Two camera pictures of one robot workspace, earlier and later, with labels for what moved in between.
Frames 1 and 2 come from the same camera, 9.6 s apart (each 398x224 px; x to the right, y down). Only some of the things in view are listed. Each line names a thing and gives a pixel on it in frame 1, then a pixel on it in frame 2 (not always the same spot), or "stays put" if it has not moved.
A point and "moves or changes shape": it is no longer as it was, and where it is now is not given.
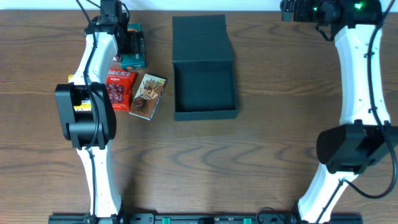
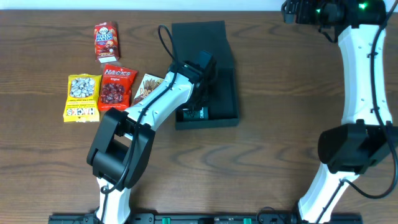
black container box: [204, 82] moves or changes shape
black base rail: [197, 218] stays put
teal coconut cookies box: [133, 61] -> [201, 114]
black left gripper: [135, 46] -> [207, 91]
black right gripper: [300, 14] stays put
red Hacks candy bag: [120, 85] stays put
